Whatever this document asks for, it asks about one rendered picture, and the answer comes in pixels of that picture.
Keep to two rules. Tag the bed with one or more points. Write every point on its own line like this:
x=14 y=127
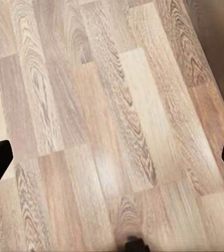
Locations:
x=207 y=18

